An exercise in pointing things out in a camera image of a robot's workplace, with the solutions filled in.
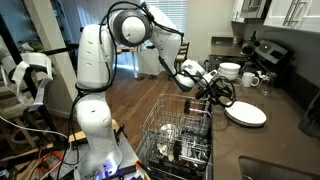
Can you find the dishwasher rack with cutlery basket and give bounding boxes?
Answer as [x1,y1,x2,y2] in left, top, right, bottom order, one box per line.
[146,146,213,180]

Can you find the white mug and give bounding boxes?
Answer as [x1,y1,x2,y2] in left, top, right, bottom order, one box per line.
[241,71,260,88]

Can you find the white wooden table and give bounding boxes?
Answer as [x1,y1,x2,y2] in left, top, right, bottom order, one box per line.
[114,46,139,79]

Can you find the wooden board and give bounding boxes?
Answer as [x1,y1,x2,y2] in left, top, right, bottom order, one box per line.
[68,119,121,144]

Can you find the white window blinds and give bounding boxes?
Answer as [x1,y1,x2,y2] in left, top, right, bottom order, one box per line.
[146,0,189,43]

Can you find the white cable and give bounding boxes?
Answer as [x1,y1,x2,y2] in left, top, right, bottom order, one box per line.
[0,114,69,139]

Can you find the stainless black stove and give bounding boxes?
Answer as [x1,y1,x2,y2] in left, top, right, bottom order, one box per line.
[208,39,296,84]

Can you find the white bowl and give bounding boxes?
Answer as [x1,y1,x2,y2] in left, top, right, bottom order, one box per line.
[218,62,242,73]
[218,68,241,78]
[220,73,239,82]

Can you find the wooden chair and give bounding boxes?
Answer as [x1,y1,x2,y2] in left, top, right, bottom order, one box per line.
[176,40,190,63]

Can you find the black plastic rack clip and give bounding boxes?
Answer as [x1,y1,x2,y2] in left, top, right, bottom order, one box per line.
[184,98,192,115]

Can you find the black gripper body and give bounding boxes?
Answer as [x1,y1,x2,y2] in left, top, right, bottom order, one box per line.
[203,77,230,98]

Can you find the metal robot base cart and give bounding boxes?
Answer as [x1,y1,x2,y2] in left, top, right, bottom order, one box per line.
[59,133,149,180]

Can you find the white round plate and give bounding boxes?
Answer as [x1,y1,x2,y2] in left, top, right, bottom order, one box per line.
[224,100,268,125]
[226,113,268,128]

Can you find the black tripod stand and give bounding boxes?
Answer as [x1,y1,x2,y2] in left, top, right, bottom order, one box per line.
[0,13,73,141]

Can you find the dishwasher wire rack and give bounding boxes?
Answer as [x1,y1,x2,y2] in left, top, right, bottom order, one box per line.
[140,93,213,161]

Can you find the kitchen sink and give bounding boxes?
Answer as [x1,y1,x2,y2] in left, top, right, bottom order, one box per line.
[238,155,320,180]

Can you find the white upper cabinet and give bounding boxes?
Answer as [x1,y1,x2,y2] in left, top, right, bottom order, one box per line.
[263,0,320,34]

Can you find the stainless steel bowl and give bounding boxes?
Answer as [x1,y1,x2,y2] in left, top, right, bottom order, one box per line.
[159,123,181,158]

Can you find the white strap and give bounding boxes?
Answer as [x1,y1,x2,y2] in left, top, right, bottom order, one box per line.
[0,51,54,108]

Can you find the clear glass jar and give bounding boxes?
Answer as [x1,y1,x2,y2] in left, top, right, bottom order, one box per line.
[258,71,276,97]

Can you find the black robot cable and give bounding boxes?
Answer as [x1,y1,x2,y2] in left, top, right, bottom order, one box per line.
[56,1,186,180]

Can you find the orange cable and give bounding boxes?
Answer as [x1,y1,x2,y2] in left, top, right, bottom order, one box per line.
[38,150,64,173]

